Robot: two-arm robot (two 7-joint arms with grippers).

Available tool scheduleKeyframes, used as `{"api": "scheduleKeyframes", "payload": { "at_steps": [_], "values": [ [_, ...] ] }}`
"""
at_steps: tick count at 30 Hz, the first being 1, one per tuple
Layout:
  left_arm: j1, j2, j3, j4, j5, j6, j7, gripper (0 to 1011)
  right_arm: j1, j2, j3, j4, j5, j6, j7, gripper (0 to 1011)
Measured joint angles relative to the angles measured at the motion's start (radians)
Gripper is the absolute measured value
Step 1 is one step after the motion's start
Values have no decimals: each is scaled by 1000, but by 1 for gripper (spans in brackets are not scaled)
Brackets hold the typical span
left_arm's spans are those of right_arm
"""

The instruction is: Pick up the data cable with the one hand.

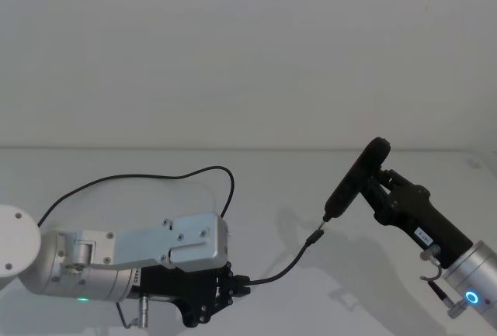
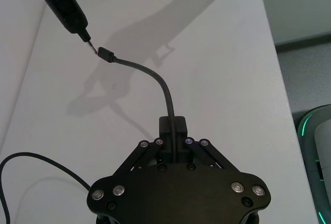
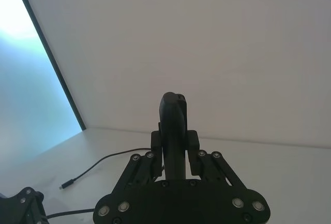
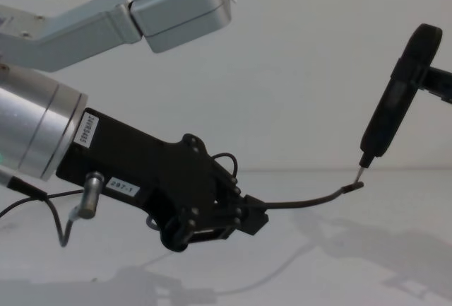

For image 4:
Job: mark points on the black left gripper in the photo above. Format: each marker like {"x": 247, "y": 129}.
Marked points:
{"x": 134, "y": 164}

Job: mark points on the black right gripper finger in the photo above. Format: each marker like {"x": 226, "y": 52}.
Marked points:
{"x": 441, "y": 94}
{"x": 439, "y": 77}

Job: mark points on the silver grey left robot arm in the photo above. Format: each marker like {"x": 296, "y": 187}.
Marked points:
{"x": 35, "y": 126}

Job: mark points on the white curtain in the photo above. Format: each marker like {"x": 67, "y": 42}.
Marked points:
{"x": 300, "y": 73}

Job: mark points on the white table cloth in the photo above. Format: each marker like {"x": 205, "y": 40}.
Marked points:
{"x": 353, "y": 249}

